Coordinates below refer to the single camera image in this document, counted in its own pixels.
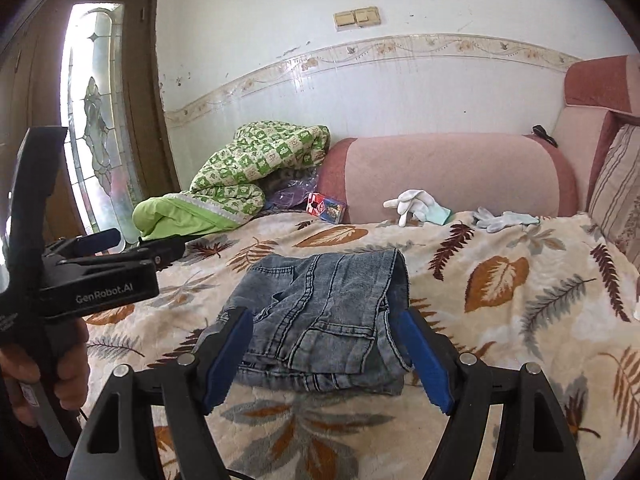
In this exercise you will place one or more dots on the small black object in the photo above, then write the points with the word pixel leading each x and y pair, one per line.
pixel 544 136

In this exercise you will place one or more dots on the purple plastic bag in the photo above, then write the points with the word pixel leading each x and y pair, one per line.
pixel 292 190

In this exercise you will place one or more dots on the green patterned quilt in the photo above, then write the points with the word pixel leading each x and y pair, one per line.
pixel 250 160

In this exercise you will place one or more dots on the flat white glove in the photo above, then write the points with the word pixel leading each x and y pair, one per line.
pixel 505 220

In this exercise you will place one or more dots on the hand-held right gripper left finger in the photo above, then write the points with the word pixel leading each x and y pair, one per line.
pixel 227 360

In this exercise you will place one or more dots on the striped floral cushion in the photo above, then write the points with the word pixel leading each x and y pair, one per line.
pixel 620 195

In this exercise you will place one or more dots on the small colourful box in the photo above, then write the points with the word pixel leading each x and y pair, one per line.
pixel 327 207

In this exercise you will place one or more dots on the white glove with teal cuff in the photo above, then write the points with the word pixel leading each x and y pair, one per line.
pixel 420 205

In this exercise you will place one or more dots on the person's left hand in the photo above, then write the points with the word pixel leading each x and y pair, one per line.
pixel 72 370

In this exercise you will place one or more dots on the beige wall switch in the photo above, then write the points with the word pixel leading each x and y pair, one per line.
pixel 345 20
pixel 367 16

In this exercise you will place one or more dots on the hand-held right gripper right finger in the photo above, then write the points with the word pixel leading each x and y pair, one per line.
pixel 425 360

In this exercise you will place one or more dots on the stained glass door pane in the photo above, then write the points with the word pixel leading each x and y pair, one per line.
pixel 100 135

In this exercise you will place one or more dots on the pink sofa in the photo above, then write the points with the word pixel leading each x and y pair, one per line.
pixel 450 175

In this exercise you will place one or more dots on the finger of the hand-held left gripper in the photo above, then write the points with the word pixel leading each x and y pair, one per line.
pixel 160 252
pixel 95 242

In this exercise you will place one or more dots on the grey denim pants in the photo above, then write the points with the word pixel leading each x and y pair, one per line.
pixel 320 320

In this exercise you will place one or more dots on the leaf print blanket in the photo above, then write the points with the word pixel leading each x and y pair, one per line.
pixel 500 310

